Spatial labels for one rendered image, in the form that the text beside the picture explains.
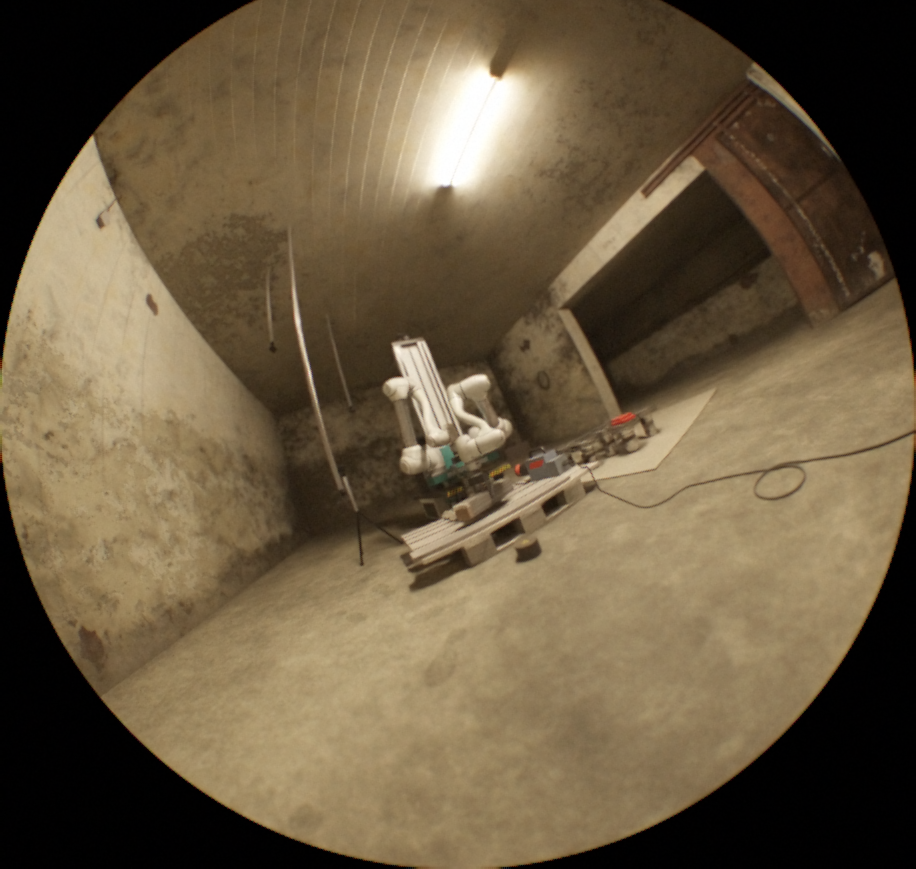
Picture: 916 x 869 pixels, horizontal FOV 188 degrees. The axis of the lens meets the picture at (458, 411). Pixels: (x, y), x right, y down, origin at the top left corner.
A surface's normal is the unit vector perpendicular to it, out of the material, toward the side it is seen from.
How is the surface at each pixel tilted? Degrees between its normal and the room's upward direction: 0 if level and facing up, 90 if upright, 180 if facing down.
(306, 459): 90
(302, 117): 180
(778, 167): 90
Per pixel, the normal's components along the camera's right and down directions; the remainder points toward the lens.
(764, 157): -0.88, 0.29
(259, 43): 0.38, 0.91
